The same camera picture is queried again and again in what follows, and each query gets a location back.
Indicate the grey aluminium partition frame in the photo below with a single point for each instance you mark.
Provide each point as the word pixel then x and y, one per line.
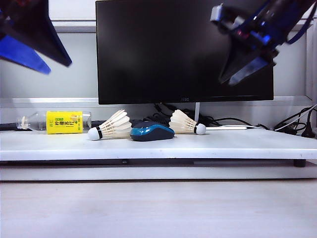
pixel 79 27

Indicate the clear bottle yellow label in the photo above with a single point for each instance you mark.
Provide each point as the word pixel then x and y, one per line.
pixel 64 122

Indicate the black keyboard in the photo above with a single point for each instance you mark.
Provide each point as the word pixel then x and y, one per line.
pixel 97 123

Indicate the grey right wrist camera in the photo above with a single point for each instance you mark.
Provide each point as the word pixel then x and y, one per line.
pixel 217 13

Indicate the blue black computer mouse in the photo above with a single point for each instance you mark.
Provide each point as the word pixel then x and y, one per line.
pixel 153 134

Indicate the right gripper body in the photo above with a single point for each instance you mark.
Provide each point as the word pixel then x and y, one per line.
pixel 262 32

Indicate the black computer monitor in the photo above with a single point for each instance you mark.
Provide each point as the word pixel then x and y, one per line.
pixel 161 49

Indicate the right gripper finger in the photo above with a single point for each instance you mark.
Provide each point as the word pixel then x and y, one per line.
pixel 237 57
pixel 250 70

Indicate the white feather shuttlecock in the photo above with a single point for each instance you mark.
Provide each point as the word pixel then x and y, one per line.
pixel 114 129
pixel 183 124

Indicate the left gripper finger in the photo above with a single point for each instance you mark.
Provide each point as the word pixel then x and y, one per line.
pixel 22 54
pixel 39 29

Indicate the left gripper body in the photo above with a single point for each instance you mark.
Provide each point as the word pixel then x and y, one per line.
pixel 12 7

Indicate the silver monitor stand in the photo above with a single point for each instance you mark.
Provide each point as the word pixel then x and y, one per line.
pixel 197 111

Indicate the black power plug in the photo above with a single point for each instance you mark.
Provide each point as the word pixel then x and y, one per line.
pixel 308 132

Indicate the white base panel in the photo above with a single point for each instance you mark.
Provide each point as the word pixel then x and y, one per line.
pixel 148 173

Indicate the black rubber board foot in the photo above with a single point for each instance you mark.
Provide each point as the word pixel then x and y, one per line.
pixel 299 163

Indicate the white raised desk board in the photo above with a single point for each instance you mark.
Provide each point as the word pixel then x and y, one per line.
pixel 223 146

